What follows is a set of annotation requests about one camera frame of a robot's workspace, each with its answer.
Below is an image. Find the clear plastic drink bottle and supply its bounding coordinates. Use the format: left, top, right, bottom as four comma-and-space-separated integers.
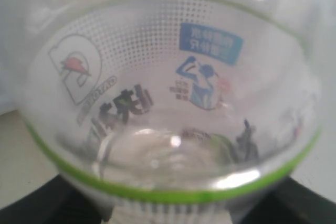
1, 0, 333, 223

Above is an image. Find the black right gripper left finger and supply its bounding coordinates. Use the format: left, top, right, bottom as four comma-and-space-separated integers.
1, 176, 112, 224

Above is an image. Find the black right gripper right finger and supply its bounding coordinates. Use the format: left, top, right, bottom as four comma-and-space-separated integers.
230, 177, 335, 223

